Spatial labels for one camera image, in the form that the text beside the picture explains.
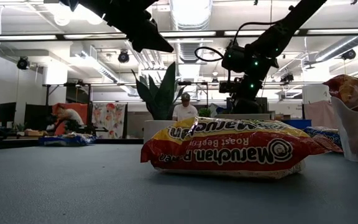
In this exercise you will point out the clear plastic bin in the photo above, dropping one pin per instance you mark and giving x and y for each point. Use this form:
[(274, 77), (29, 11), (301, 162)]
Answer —
[(356, 140)]

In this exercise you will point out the green plant in white pot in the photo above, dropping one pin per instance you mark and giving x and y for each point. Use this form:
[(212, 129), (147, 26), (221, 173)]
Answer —
[(162, 93)]

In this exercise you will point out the black overhead light bar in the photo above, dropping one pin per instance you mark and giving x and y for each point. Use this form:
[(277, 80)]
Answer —
[(220, 33)]

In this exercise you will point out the black ceiling spotlight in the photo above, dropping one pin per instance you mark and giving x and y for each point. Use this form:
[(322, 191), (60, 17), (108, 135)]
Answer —
[(23, 63), (123, 57), (349, 54), (286, 77)]

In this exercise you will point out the orange panel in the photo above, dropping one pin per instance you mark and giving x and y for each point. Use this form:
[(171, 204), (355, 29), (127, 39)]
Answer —
[(79, 109)]

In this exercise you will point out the floral poster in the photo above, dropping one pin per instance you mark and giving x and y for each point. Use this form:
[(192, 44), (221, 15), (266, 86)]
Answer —
[(109, 118)]

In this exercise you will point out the blue storage crate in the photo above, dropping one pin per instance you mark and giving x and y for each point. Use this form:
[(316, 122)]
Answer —
[(297, 123)]

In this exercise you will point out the silver ventilation duct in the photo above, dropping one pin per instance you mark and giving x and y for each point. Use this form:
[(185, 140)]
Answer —
[(191, 51)]

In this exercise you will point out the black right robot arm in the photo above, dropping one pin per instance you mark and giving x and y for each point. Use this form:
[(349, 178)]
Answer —
[(266, 46)]

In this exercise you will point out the person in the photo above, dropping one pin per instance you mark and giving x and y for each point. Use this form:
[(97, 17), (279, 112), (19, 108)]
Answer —
[(184, 112), (70, 115)]

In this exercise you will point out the blue-grey table mat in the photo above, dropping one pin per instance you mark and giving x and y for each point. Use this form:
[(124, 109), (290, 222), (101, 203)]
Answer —
[(73, 186)]

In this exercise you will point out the small green plant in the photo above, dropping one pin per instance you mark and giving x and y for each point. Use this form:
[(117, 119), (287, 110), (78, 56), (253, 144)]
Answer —
[(204, 112)]

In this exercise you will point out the roast beef ramen noodle pack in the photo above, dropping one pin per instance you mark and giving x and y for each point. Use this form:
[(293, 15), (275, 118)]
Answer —
[(228, 155), (353, 90)]

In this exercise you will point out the blue yellow ramen noodle pack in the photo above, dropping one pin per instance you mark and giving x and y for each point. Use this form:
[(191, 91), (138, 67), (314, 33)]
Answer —
[(67, 140), (323, 133)]

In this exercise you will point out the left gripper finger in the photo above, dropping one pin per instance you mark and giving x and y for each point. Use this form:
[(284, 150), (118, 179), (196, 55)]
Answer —
[(154, 40)]

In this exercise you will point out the black monitor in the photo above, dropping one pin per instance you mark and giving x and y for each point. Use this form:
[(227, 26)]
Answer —
[(37, 115), (265, 105), (7, 112)]

